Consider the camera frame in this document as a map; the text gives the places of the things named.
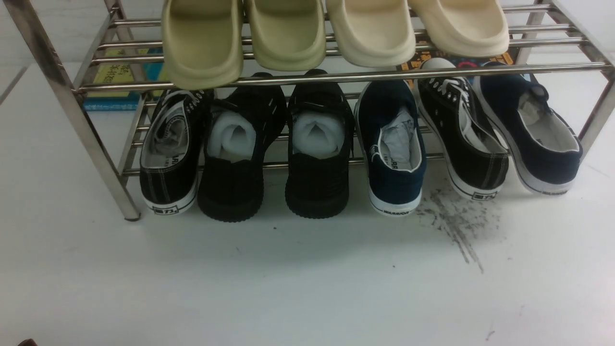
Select dark navy canvas sneaker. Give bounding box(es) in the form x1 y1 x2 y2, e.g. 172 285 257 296
472 74 583 196

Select stainless steel shoe rack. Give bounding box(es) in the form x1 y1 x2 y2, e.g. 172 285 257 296
4 0 614 222

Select black knit sneaker right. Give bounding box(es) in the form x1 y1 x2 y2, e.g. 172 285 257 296
285 81 355 219

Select black knit sneaker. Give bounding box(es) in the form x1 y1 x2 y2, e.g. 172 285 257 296
197 85 288 222
285 81 355 219

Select black knit sneaker left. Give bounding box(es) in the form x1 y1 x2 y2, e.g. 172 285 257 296
197 85 288 222

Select black canvas sneaker white sole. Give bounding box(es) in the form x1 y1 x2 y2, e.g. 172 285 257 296
140 88 215 215

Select light green foam slipper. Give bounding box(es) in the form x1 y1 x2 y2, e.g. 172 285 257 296
243 0 326 72

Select cream foam slipper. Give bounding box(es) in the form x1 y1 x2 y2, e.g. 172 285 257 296
325 0 417 68

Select black colourful book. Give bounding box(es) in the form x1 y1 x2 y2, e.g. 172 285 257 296
396 48 521 72

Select black canvas sneaker white laces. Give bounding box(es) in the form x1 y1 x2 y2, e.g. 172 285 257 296
413 76 509 201

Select olive green foam slipper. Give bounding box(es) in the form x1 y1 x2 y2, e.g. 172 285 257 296
161 0 244 90

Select yellow and blue book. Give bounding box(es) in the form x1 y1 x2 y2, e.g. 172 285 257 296
84 62 168 111

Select beige foam slipper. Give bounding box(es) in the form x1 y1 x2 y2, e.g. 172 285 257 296
408 0 510 58

